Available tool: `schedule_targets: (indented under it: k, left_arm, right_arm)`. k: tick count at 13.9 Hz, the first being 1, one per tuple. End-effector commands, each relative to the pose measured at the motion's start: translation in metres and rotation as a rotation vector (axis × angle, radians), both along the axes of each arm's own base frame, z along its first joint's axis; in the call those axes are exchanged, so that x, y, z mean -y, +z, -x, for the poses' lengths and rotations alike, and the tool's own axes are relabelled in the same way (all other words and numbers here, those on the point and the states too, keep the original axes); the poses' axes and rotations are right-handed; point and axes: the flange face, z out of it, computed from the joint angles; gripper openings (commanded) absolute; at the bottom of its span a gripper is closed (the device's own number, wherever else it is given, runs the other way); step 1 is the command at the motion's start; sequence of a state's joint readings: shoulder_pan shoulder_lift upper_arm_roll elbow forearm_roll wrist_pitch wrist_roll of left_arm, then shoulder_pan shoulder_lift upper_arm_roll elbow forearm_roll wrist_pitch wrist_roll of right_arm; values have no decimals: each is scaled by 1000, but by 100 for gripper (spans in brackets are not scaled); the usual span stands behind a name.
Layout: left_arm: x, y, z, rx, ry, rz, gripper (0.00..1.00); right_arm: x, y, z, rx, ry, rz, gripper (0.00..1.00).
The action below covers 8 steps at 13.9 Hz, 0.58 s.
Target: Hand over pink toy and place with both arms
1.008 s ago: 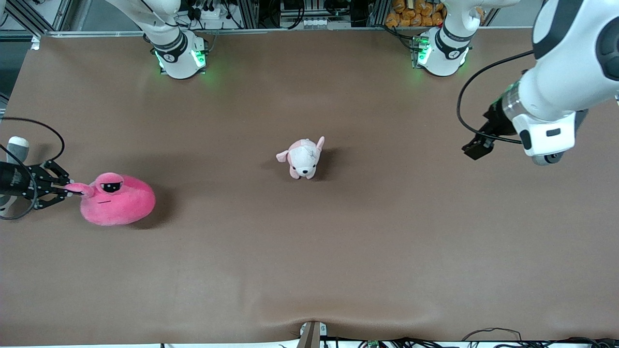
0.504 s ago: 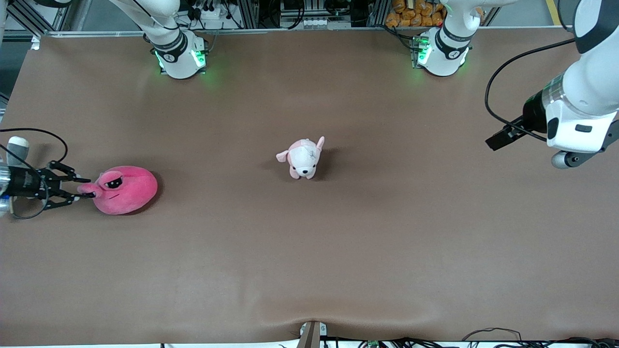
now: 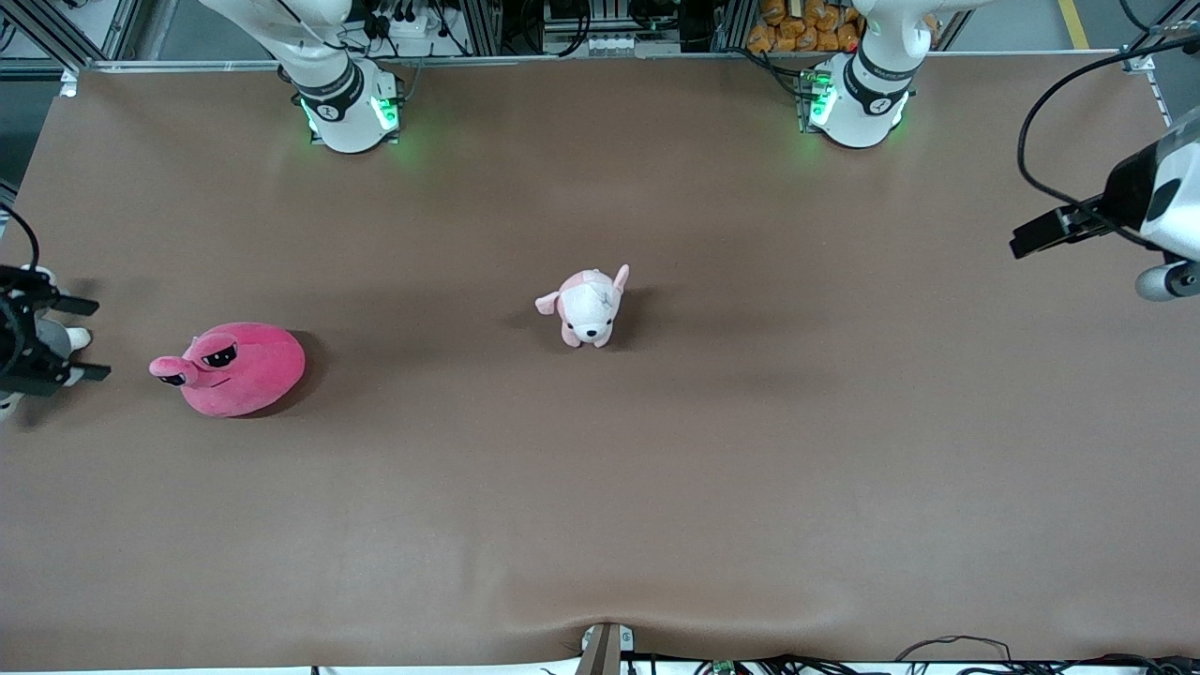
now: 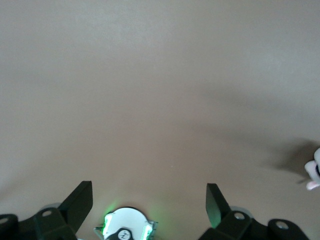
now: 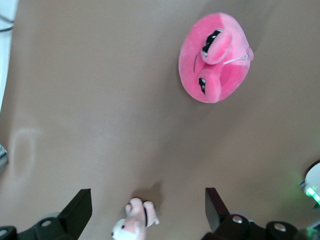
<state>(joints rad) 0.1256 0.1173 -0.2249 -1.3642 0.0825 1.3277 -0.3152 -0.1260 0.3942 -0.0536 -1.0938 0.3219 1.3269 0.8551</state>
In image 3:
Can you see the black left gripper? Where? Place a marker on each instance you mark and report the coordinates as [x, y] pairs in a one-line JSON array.
[[1121, 199]]

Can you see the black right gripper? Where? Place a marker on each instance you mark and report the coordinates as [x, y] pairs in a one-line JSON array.
[[13, 335]]

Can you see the bright pink blob plush toy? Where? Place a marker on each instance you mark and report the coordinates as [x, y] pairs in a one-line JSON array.
[[239, 370]]

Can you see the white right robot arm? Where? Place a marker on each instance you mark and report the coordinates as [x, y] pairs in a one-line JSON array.
[[328, 84]]

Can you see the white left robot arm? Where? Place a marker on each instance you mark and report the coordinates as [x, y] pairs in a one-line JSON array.
[[867, 94]]

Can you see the grey white husky plush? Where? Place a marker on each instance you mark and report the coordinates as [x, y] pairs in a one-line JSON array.
[[77, 336]]

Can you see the pile of orange plush toys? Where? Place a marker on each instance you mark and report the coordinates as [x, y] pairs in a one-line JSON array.
[[806, 28]]

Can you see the white power strip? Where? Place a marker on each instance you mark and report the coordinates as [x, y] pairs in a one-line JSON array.
[[408, 26]]

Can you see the pale pink dog plush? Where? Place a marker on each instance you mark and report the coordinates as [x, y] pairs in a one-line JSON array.
[[589, 309]]

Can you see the white connector block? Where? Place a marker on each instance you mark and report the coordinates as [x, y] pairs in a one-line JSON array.
[[619, 44]]

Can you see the brown table cover mat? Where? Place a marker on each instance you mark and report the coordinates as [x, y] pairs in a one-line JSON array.
[[600, 469]]

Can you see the aluminium frame rail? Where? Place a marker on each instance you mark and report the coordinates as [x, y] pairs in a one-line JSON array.
[[562, 61]]

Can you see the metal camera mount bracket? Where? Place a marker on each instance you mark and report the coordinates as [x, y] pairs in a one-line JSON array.
[[605, 652]]

